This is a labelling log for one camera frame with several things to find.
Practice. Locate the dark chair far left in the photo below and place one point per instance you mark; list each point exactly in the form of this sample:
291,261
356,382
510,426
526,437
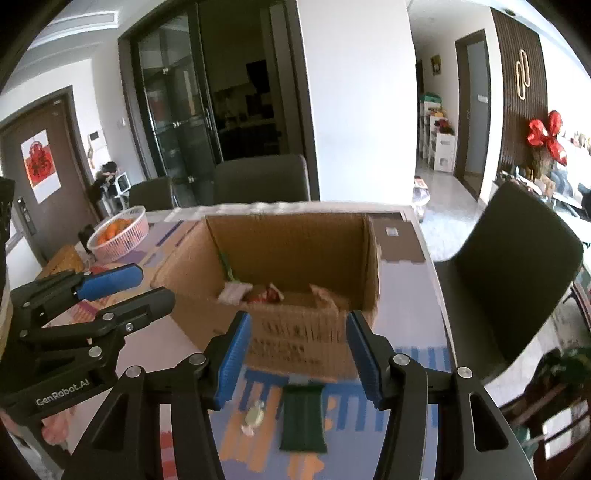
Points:
154,195

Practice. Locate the white snack packet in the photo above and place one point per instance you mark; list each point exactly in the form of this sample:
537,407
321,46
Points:
233,292

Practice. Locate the brown entrance door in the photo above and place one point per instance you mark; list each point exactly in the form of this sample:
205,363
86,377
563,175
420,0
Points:
57,221

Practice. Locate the green lollipop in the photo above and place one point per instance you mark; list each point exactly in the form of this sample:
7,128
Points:
229,273

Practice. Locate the red snack packet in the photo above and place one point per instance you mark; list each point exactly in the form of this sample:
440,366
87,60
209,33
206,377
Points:
268,294

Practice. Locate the red bow decoration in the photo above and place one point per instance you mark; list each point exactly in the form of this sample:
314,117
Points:
542,134

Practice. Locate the red fu door poster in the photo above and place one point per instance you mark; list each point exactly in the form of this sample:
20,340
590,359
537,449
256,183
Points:
40,166

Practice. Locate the brown cardboard box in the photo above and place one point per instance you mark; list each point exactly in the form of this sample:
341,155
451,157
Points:
336,251

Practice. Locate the woven wicker tissue box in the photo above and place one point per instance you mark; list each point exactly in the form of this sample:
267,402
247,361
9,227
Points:
66,258

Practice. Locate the dark green snack packet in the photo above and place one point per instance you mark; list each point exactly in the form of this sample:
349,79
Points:
303,419

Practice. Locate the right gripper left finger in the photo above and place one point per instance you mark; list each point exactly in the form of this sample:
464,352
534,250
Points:
123,439

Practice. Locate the pale green small candy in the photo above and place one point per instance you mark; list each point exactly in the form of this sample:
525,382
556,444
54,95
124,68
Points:
253,418

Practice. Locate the white basket of oranges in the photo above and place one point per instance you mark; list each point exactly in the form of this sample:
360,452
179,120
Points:
119,235

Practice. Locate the dark glass sliding door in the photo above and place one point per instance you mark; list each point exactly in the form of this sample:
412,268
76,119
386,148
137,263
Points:
208,83

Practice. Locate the dark chair right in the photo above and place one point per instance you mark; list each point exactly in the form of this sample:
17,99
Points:
507,279

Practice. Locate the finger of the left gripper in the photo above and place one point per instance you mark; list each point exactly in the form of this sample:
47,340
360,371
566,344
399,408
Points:
97,286
133,314

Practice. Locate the dark chair behind box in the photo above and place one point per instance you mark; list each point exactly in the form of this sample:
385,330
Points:
267,179

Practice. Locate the white shelf unit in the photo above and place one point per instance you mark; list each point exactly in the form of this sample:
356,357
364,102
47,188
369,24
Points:
436,135

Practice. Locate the person's left hand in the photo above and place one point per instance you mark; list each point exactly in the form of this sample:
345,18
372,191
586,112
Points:
55,429

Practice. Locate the orange brown chip bag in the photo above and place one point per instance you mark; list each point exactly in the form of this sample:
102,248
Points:
328,299

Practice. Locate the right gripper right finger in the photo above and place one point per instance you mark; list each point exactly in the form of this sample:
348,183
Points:
474,440

